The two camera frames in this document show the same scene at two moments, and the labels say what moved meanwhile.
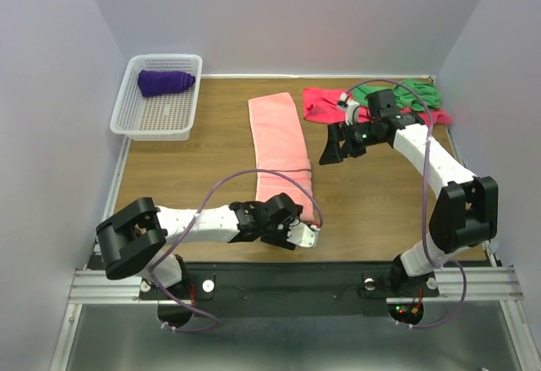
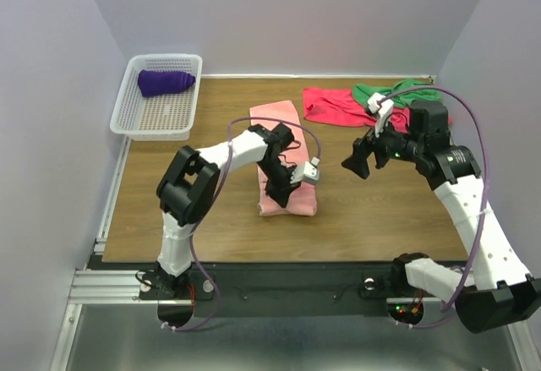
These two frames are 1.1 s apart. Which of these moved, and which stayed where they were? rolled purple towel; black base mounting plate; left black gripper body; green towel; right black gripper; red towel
Moved: right black gripper; left black gripper body
Stayed: black base mounting plate; rolled purple towel; red towel; green towel
